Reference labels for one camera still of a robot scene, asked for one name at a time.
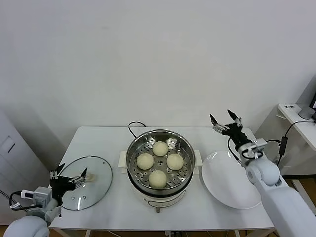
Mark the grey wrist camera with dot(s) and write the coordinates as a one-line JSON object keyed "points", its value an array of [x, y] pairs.
{"points": [[256, 144], [40, 196]]}

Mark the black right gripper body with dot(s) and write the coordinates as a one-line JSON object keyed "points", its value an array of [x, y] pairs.
{"points": [[237, 134]]}

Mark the white steamed baozi bun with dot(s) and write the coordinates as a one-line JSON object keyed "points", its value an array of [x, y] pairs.
{"points": [[145, 161], [160, 148], [157, 179], [175, 161]]}

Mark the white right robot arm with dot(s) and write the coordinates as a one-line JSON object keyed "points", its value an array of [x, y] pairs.
{"points": [[284, 197]]}

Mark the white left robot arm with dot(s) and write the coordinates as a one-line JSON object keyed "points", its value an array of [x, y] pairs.
{"points": [[27, 224]]}

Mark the white side desk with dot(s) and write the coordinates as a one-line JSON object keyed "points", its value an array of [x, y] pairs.
{"points": [[306, 133]]}

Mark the grey cylinder device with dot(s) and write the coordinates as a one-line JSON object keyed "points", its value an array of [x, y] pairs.
{"points": [[305, 113]]}

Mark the white electric cooker base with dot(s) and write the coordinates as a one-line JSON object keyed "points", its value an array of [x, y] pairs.
{"points": [[160, 200]]}

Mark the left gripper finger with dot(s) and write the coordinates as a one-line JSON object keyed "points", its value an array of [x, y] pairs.
{"points": [[79, 181], [57, 172]]}

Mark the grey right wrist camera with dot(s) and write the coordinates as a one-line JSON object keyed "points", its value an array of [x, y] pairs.
{"points": [[256, 144]]}

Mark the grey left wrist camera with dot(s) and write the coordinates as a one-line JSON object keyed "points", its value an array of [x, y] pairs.
{"points": [[40, 196]]}

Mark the stainless steel steamer basket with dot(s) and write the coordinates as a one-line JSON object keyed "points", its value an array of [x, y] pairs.
{"points": [[134, 148]]}

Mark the black power adapter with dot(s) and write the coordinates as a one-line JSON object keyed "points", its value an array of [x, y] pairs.
{"points": [[283, 145]]}

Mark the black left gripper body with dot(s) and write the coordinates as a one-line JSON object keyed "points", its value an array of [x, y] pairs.
{"points": [[60, 186]]}

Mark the white cabinet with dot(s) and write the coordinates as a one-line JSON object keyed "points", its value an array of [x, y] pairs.
{"points": [[14, 160]]}

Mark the dark computer monitor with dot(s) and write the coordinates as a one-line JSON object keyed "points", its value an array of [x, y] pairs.
{"points": [[314, 101]]}

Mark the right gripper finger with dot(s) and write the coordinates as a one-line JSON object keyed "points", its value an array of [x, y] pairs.
{"points": [[221, 128], [235, 118]]}

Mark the white round plate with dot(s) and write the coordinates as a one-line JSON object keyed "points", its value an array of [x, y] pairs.
{"points": [[222, 177]]}

